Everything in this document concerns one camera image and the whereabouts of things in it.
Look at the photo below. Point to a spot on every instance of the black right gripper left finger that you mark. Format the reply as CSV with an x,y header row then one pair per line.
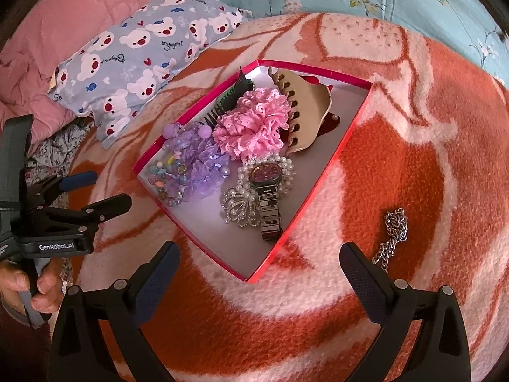
x,y
79,351

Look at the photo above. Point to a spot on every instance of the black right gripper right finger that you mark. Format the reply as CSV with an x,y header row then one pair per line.
x,y
440,351

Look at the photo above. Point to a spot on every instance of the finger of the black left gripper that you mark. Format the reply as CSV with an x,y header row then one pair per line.
x,y
107,209
53,187

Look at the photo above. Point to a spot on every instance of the purple organza scrunchie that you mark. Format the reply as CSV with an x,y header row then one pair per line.
x,y
194,167

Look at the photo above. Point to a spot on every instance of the white pearl scrunchie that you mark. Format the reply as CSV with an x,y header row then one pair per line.
x,y
240,203

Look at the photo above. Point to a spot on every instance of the black hair comb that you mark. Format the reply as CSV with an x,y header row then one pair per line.
x,y
227,101

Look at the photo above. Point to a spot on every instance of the pink lace scrunchie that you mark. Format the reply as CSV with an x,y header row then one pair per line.
x,y
252,129

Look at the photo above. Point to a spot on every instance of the beige claw hair clip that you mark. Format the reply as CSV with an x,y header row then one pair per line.
x,y
309,104

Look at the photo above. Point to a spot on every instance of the red velvet bow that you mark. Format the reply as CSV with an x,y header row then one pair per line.
x,y
331,120

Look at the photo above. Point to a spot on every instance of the person's left hand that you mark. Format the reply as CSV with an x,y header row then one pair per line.
x,y
49,295

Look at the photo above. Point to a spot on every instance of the blue bear print pillow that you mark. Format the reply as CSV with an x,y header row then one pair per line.
x,y
118,72

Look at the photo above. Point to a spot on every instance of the orange and cream blanket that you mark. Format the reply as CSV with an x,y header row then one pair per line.
x,y
432,140

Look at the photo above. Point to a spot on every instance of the pink quilt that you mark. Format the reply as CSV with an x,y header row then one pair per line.
x,y
52,32

